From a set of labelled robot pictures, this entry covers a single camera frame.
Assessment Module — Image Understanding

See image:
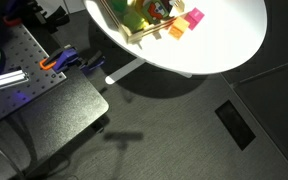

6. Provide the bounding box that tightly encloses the black cart caster wheel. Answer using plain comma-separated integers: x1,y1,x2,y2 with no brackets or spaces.
91,116,111,135

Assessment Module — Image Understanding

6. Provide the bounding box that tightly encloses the wooden tray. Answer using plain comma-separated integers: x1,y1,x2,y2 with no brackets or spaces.
98,0,187,44

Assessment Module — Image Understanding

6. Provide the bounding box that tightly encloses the purple clamp with black handles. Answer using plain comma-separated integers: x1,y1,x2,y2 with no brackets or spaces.
78,51,107,76

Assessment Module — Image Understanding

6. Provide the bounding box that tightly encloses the plush block with face print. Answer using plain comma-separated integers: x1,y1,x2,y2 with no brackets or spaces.
140,0,171,25

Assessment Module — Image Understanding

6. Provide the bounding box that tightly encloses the dark floor hatch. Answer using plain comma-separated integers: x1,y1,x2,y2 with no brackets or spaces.
214,99,257,152

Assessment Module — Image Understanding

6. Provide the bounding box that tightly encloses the black cart top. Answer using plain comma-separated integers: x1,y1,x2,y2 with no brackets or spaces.
0,68,110,174

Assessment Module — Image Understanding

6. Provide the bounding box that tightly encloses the white table pedestal base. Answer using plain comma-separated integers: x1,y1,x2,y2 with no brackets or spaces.
104,57,193,85

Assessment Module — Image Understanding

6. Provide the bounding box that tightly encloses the green block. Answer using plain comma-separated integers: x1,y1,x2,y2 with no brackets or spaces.
110,0,128,13

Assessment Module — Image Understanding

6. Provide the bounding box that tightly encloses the perforated metal breadboard plate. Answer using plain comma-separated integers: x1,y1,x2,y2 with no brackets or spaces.
0,24,67,129

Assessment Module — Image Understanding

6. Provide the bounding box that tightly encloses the orange block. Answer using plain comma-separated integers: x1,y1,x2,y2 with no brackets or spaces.
168,16,191,41

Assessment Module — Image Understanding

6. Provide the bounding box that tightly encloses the purple clamp with orange handle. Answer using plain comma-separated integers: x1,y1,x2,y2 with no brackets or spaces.
39,46,80,73

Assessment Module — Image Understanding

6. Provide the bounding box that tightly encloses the clamp with orange grip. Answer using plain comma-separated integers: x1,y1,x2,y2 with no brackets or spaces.
2,0,48,28

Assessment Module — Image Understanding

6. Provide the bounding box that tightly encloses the yellow-green block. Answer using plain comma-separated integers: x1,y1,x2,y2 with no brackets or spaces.
123,11,148,33

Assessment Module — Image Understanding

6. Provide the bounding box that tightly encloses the aluminium rail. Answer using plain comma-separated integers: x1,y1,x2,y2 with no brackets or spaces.
0,68,30,94

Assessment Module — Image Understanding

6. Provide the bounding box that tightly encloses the pink block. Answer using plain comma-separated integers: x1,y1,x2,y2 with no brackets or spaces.
184,7,206,31

